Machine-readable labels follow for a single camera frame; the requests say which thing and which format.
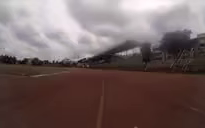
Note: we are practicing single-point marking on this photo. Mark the grassy bank beside track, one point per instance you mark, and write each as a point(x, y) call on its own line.
point(130, 63)

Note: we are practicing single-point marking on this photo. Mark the row of distant trees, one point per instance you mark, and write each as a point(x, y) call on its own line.
point(30, 61)

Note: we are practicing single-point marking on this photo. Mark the pale slanted stairs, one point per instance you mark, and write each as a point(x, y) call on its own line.
point(183, 60)

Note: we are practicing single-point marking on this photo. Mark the grandstand with slanted roof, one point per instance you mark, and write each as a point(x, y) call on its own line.
point(113, 51)

